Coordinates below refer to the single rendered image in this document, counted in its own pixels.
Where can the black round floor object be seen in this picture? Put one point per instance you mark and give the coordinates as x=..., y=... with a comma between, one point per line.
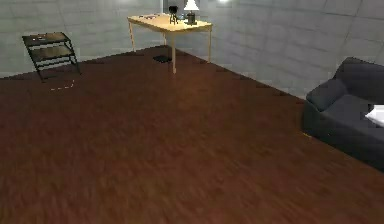
x=162, y=59

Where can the light wooden table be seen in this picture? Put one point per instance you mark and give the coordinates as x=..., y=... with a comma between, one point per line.
x=173, y=25

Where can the white shade table lamp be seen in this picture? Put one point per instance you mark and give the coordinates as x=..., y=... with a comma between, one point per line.
x=191, y=13

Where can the black round desk ornament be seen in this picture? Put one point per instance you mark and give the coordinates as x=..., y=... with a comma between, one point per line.
x=173, y=14

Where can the dark grey sofa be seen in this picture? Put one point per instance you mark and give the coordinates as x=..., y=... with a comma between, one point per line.
x=346, y=116

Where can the dark shelf rack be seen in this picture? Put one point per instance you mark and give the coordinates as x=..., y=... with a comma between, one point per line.
x=50, y=51

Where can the white pillow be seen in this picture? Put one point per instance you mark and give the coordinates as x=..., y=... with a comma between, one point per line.
x=377, y=115

